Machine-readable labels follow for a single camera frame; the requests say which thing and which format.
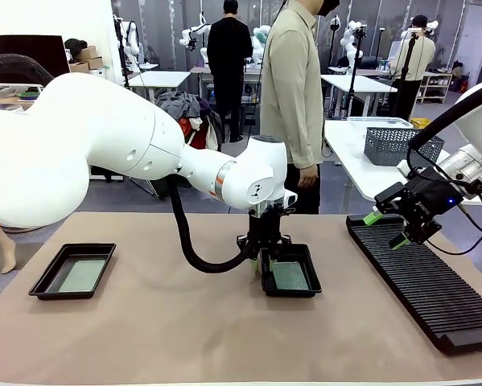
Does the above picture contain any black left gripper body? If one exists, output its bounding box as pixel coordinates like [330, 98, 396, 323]
[237, 204, 293, 250]

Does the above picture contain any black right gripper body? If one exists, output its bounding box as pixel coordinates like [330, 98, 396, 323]
[403, 167, 465, 226]

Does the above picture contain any green glass plate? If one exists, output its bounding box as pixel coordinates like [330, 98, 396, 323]
[271, 261, 310, 291]
[58, 259, 107, 294]

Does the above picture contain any black ESD tray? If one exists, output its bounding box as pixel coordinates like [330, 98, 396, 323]
[28, 242, 117, 301]
[259, 243, 323, 298]

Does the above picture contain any person's left hand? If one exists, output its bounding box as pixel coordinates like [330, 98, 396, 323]
[299, 164, 320, 189]

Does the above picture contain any white work table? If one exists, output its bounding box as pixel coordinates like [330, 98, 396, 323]
[323, 118, 482, 202]

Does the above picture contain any black slotted board rack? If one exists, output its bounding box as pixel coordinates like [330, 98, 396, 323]
[345, 212, 482, 355]

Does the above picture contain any grey plastic basket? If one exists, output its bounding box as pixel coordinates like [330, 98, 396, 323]
[363, 126, 446, 166]

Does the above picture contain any clear plastic bin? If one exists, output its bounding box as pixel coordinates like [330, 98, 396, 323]
[347, 116, 414, 129]

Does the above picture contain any white storage shelf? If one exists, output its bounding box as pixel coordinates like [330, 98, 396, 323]
[417, 72, 454, 104]

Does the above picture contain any white background table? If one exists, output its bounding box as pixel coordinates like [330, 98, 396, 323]
[322, 74, 398, 117]
[127, 71, 192, 105]

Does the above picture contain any pile of jackets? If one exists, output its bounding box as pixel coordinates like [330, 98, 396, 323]
[155, 90, 225, 152]

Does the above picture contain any person with black cap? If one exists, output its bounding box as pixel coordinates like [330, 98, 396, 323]
[389, 14, 438, 121]

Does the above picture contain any person in beige shirt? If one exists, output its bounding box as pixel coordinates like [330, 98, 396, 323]
[259, 0, 340, 215]

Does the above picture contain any person in black clothes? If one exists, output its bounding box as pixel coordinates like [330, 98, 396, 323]
[206, 0, 253, 144]

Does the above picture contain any black computer monitor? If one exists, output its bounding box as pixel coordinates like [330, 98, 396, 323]
[0, 35, 71, 80]

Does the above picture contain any black left arm cable sleeve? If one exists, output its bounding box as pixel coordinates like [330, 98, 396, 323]
[0, 54, 262, 274]

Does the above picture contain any black arm cable sleeve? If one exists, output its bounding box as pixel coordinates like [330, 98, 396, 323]
[0, 54, 262, 274]
[407, 79, 482, 162]

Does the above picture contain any black right arm cable sleeve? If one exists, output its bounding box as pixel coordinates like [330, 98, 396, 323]
[407, 79, 482, 162]

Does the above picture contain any black camera tripod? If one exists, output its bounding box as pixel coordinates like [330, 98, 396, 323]
[389, 31, 422, 117]

